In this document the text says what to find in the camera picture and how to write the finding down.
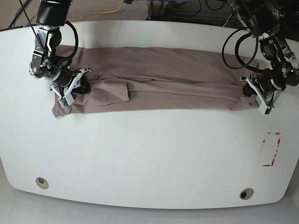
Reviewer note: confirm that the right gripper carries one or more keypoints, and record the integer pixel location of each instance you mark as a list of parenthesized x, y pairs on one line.
[(83, 88)]

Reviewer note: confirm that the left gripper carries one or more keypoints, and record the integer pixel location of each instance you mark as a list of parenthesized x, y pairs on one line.
[(248, 92)]

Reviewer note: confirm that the mauve t-shirt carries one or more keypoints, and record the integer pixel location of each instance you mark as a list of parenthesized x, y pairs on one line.
[(133, 79)]

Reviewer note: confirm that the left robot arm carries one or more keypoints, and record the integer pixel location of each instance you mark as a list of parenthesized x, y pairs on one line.
[(269, 30)]

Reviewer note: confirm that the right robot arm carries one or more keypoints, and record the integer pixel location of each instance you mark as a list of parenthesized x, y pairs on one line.
[(45, 62)]

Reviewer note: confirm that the red tape rectangle marking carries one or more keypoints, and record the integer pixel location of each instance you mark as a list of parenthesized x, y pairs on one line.
[(270, 146)]

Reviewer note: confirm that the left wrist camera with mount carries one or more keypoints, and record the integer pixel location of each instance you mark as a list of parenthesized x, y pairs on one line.
[(261, 98)]

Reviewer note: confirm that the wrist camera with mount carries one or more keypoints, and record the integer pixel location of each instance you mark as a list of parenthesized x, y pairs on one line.
[(261, 98), (67, 91)]

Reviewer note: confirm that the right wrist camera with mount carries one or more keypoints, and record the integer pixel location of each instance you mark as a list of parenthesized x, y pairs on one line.
[(67, 91)]

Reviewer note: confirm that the left table cable grommet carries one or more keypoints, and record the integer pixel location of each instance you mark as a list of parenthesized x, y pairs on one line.
[(42, 183)]

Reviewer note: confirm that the table cable grommet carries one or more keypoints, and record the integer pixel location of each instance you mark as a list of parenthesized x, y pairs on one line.
[(42, 183), (246, 194)]

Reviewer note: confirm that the right table cable grommet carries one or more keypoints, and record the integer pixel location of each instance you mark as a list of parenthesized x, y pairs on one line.
[(246, 194)]

